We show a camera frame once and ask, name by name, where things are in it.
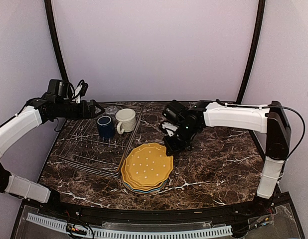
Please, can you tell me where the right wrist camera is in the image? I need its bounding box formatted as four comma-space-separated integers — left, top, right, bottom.
159, 121, 178, 136

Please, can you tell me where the cream ribbed mug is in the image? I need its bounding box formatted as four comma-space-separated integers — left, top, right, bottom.
115, 108, 136, 134

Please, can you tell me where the right black frame post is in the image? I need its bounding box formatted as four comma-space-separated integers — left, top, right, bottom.
236, 0, 266, 104

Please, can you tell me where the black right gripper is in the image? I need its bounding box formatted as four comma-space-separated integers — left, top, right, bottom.
163, 122, 198, 155

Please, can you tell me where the left black frame post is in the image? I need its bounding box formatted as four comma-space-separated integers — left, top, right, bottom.
44, 0, 69, 82

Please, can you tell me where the right wiring bundle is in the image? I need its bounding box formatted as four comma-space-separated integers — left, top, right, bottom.
231, 206, 277, 236

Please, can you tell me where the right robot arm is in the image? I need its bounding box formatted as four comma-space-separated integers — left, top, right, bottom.
159, 100, 295, 217

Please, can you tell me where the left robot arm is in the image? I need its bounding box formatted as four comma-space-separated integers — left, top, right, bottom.
0, 79, 105, 217

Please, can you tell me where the dark blue mug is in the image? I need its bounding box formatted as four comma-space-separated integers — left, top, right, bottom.
97, 116, 116, 139

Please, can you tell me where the wiring bundle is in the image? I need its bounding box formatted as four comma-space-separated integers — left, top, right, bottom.
39, 204, 95, 239
231, 206, 277, 236

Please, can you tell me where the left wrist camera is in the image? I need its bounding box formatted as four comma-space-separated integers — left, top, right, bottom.
72, 79, 89, 104

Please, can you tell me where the black front rail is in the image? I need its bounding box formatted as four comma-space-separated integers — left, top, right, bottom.
21, 194, 292, 227

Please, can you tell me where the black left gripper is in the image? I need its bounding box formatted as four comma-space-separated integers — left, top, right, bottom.
56, 100, 105, 120

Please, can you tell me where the left wiring bundle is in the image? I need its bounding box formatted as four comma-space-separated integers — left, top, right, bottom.
39, 204, 95, 239

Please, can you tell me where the black frame post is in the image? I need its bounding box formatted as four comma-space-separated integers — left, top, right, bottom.
236, 0, 266, 104
44, 0, 69, 82

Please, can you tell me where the metal wire dish rack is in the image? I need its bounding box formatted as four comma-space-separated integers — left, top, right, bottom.
56, 102, 143, 178

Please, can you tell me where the light blue slotted cable duct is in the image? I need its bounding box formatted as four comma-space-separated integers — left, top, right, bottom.
26, 213, 232, 239

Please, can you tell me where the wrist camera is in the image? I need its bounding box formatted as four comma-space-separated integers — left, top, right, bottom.
159, 121, 178, 136
72, 79, 89, 104

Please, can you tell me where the yellow dotted top plate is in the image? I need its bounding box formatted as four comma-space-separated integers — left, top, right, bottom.
121, 143, 173, 187

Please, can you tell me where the blue plate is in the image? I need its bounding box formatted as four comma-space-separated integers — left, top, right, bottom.
123, 178, 169, 193

